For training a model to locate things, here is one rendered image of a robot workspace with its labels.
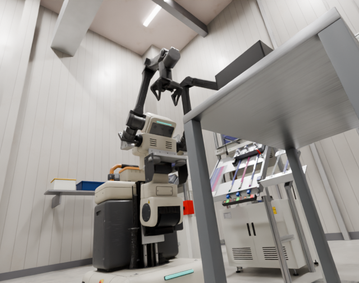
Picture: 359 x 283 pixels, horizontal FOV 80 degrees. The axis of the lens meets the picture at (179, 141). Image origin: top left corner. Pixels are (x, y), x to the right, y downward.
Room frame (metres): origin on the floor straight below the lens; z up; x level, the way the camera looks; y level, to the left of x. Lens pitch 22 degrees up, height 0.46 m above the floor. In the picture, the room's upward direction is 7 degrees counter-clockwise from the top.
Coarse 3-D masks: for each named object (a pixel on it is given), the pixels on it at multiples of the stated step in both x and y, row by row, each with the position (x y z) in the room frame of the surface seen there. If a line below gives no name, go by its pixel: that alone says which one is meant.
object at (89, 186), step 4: (76, 184) 4.64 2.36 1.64; (80, 184) 4.49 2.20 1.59; (84, 184) 4.45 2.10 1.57; (88, 184) 4.51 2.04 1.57; (92, 184) 4.56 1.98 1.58; (96, 184) 4.63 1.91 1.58; (100, 184) 4.69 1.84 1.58; (76, 188) 4.66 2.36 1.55; (80, 188) 4.47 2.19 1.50; (84, 188) 4.45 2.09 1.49; (88, 188) 4.51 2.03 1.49; (92, 188) 4.57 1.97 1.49
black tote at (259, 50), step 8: (248, 48) 0.48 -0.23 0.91; (256, 48) 0.46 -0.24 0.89; (264, 48) 0.46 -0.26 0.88; (240, 56) 0.50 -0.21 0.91; (248, 56) 0.48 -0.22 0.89; (256, 56) 0.47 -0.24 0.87; (264, 56) 0.45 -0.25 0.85; (232, 64) 0.52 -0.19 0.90; (240, 64) 0.51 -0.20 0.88; (248, 64) 0.49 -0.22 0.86; (224, 72) 0.55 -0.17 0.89; (232, 72) 0.53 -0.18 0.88; (240, 72) 0.51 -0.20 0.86; (216, 80) 0.58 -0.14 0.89; (224, 80) 0.56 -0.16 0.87
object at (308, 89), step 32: (320, 32) 0.31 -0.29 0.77; (352, 32) 0.35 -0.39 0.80; (256, 64) 0.41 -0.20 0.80; (288, 64) 0.39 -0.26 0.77; (320, 64) 0.40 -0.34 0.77; (352, 64) 0.29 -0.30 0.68; (224, 96) 0.49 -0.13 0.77; (256, 96) 0.51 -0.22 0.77; (288, 96) 0.53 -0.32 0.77; (320, 96) 0.55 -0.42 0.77; (352, 96) 0.31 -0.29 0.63; (192, 128) 0.60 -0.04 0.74; (224, 128) 0.69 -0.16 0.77; (256, 128) 0.73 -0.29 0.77; (288, 128) 0.76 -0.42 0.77; (320, 128) 0.80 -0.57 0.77; (352, 128) 0.85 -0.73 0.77; (192, 160) 0.61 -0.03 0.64; (288, 160) 1.05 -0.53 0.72; (192, 192) 0.62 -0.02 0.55; (320, 224) 1.04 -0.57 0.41; (320, 256) 1.04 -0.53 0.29
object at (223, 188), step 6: (258, 174) 1.98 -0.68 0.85; (234, 180) 2.17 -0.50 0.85; (240, 180) 2.10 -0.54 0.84; (246, 180) 2.04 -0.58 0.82; (252, 180) 1.97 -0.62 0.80; (222, 186) 2.24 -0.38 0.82; (228, 186) 2.17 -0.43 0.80; (234, 186) 2.10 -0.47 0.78; (246, 186) 1.98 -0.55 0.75; (222, 192) 2.18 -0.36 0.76; (228, 192) 2.10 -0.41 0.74
